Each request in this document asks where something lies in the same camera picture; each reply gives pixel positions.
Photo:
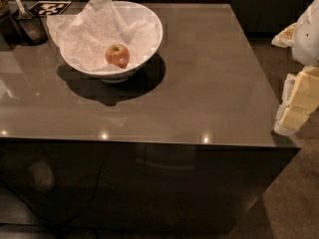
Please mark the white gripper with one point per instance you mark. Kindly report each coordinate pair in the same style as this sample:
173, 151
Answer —
307, 34

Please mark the red yellow apple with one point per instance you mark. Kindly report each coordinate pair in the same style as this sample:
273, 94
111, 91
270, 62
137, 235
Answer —
118, 55

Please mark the white bowl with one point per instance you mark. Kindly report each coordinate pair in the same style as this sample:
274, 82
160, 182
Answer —
146, 47

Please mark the white paper towel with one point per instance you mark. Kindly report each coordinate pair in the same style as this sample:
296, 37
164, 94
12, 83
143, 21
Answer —
89, 37

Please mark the black white fiducial marker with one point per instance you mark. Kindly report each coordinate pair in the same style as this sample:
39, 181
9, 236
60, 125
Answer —
45, 8

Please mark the dark scoop with white handle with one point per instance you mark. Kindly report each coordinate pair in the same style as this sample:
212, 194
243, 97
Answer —
29, 25

